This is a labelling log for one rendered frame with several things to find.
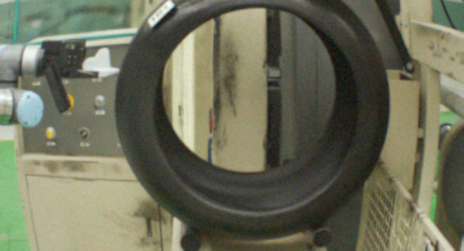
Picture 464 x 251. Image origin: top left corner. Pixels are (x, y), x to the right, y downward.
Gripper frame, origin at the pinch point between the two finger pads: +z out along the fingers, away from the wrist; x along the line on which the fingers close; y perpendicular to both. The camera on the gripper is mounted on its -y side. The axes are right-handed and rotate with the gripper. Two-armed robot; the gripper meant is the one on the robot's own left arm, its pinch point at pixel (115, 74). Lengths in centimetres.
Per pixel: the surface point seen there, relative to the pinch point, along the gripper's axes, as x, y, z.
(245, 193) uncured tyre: 14.7, -27.4, 31.1
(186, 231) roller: -8.0, -30.1, 17.9
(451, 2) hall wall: 1053, 57, 519
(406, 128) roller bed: 20, -9, 72
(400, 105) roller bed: 20, -3, 69
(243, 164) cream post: 26.4, -23.7, 30.9
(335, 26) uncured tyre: -11.8, 15.8, 42.7
